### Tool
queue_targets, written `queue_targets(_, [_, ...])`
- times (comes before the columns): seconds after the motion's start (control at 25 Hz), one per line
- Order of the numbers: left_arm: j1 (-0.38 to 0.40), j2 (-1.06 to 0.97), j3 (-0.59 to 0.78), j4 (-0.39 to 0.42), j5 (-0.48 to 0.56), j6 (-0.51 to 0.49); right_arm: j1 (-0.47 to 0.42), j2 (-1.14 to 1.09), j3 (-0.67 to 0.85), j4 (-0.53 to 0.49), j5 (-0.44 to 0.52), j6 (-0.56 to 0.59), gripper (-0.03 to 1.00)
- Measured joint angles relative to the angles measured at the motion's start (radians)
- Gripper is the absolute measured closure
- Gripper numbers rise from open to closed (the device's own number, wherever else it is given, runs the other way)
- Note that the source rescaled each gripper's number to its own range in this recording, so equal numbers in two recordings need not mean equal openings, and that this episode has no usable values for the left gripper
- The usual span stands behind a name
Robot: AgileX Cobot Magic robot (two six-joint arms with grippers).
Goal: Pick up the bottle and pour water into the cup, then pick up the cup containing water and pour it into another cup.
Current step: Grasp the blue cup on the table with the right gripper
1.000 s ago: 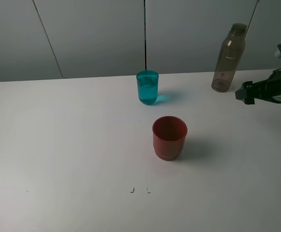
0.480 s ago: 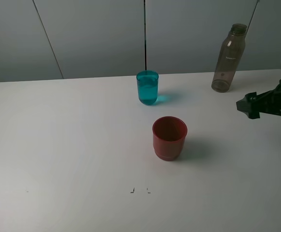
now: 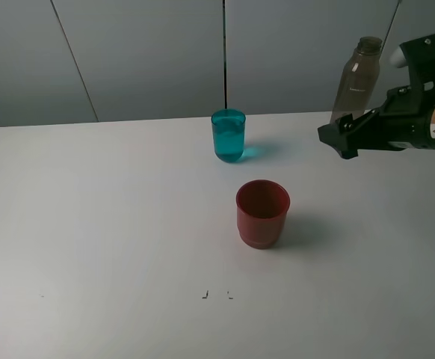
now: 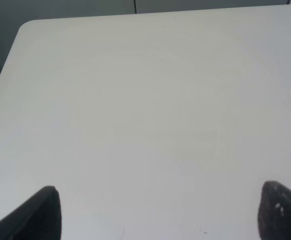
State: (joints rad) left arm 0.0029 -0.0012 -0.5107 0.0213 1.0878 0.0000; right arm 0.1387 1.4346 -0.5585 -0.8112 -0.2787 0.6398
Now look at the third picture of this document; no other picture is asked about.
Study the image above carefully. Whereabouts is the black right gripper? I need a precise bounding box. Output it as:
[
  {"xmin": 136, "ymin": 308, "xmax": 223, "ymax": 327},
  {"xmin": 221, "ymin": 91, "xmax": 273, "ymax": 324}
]
[{"xmin": 318, "ymin": 88, "xmax": 435, "ymax": 159}]

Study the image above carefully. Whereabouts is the smoky transparent water bottle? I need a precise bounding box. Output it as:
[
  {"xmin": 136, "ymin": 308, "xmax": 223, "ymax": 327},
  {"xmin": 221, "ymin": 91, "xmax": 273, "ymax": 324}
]
[{"xmin": 330, "ymin": 37, "xmax": 383, "ymax": 123}]

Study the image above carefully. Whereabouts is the teal transparent plastic cup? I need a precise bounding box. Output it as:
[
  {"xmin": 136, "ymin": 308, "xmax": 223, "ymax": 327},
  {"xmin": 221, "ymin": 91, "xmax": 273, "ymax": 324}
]
[{"xmin": 211, "ymin": 108, "xmax": 246, "ymax": 163}]

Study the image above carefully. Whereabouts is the red plastic cup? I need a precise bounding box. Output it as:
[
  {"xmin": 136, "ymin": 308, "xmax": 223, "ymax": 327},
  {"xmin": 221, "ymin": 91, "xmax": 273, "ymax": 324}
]
[{"xmin": 235, "ymin": 179, "xmax": 291, "ymax": 250}]

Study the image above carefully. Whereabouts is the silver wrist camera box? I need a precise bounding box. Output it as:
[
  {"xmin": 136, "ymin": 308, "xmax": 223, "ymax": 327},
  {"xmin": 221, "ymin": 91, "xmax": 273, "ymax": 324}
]
[{"xmin": 389, "ymin": 34, "xmax": 435, "ymax": 93}]

